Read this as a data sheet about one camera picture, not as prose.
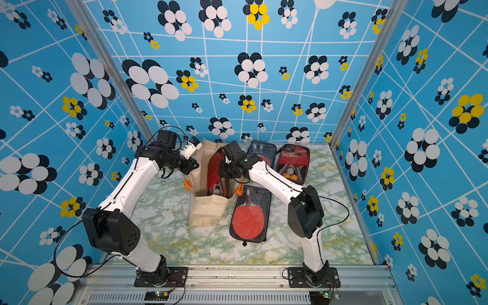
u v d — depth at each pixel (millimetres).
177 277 730
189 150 737
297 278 731
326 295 703
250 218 870
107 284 733
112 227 429
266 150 1155
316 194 504
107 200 460
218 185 843
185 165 722
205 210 771
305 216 485
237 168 621
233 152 655
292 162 1079
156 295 722
